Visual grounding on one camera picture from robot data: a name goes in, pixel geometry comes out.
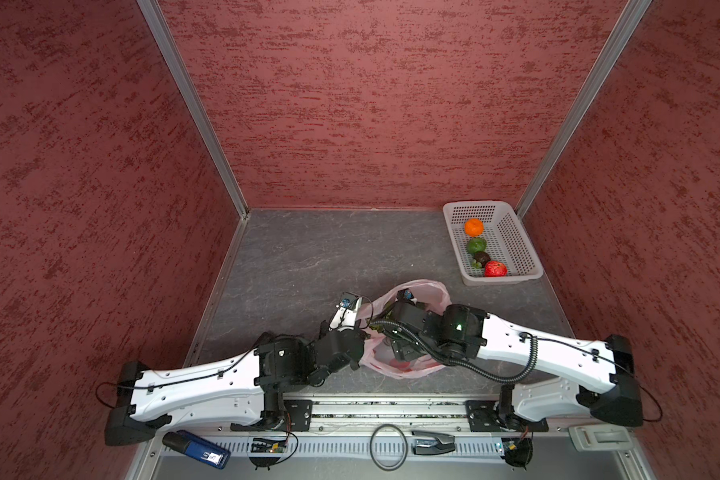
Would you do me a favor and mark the pink plastic bag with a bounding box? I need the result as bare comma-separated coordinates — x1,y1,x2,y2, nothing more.
357,279,451,380

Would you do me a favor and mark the dark purple mangosteen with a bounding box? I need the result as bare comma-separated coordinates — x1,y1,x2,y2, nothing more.
471,251,491,269

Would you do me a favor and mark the red apple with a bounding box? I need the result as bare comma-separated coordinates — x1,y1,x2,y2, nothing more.
483,260,508,278

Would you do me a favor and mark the white plastic basket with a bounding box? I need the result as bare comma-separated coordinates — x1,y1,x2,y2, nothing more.
442,201,544,287

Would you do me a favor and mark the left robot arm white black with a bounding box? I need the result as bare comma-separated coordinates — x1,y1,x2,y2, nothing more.
104,327,369,446

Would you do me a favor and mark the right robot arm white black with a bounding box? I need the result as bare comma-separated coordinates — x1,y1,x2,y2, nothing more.
369,299,645,430

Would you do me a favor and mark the green lime fruit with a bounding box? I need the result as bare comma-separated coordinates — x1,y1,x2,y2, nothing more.
466,237,487,254

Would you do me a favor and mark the orange fruit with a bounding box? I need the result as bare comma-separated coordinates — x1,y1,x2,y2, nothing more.
463,218,485,238

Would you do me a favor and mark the black grey stapler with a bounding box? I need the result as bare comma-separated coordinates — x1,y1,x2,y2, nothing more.
411,430,456,456

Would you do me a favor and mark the left circuit board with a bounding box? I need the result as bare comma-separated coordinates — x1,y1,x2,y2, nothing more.
250,437,289,455

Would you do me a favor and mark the circuit board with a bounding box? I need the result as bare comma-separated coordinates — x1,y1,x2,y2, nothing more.
250,437,289,455
502,437,534,469

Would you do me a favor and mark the right circuit board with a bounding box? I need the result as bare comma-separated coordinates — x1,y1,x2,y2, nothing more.
502,437,534,469

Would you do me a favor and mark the blue black device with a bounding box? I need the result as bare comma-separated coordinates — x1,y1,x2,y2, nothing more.
162,430,231,470

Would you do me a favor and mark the white plastic holder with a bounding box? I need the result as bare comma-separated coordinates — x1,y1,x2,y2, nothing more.
569,424,634,452

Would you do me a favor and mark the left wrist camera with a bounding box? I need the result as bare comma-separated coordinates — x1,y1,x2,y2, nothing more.
329,292,362,331

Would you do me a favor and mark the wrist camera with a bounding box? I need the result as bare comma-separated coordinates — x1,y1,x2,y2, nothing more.
396,289,414,302
329,292,362,331

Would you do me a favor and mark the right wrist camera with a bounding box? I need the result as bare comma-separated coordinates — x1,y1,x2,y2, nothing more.
396,289,414,302

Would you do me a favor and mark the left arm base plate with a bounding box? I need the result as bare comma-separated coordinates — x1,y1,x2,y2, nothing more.
230,399,314,433

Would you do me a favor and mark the aluminium front rail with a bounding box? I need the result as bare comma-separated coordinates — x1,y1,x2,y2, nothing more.
126,392,655,479

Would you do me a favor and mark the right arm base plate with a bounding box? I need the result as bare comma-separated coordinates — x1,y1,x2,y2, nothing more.
465,400,549,433

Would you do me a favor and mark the black ring cable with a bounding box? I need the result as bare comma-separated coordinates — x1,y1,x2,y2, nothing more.
369,423,409,472

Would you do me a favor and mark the left aluminium corner post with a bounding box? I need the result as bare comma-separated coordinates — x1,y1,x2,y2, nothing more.
136,0,250,220

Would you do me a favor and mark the aluminium corner post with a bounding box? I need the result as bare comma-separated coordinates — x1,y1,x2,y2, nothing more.
136,0,250,220
515,0,652,219

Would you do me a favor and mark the right aluminium corner post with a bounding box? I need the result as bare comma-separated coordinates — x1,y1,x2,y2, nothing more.
515,0,652,219

